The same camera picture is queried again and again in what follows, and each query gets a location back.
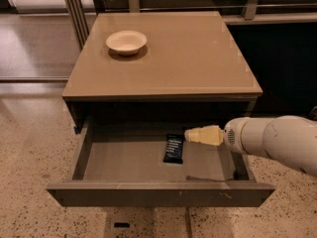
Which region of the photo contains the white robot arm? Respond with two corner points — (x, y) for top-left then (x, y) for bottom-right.
(184, 116), (317, 178)

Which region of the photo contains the dark blue rxbar wrapper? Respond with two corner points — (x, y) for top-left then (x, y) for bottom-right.
(163, 134), (183, 165)

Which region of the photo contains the grey cabinet with counter top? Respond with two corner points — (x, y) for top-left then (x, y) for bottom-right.
(62, 11), (263, 127)

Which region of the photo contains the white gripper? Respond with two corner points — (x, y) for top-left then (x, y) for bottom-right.
(184, 117), (250, 154)

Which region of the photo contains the open grey top drawer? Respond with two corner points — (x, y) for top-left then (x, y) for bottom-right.
(47, 120), (274, 207)

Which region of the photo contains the metal shelf frame rail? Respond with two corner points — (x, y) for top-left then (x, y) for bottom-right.
(64, 0), (317, 46)

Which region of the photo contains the white paper bowl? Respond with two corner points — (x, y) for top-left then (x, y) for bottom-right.
(106, 31), (148, 56)

